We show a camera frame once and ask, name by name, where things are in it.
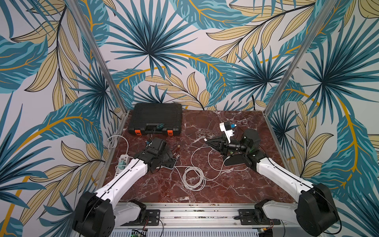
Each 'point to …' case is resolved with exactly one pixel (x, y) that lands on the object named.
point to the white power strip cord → (112, 142)
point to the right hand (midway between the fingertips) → (199, 150)
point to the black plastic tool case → (155, 118)
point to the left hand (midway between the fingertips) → (165, 158)
